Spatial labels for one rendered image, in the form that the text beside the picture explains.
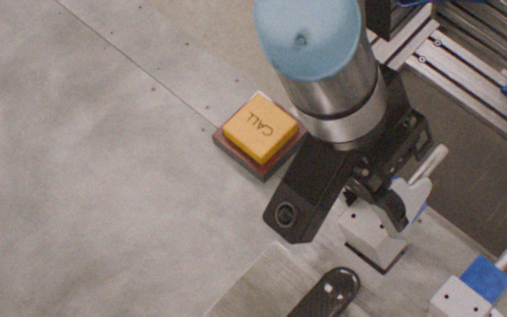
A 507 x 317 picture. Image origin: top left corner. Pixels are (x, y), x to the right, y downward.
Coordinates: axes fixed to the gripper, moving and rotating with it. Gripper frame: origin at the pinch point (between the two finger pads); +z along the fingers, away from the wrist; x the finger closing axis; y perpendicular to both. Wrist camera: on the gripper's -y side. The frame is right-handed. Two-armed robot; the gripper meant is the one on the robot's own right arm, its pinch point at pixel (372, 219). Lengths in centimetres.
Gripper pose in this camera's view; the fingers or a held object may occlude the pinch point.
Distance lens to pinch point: 114.4
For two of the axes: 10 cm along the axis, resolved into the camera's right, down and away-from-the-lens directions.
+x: -7.1, -5.1, 4.9
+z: 2.7, 4.4, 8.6
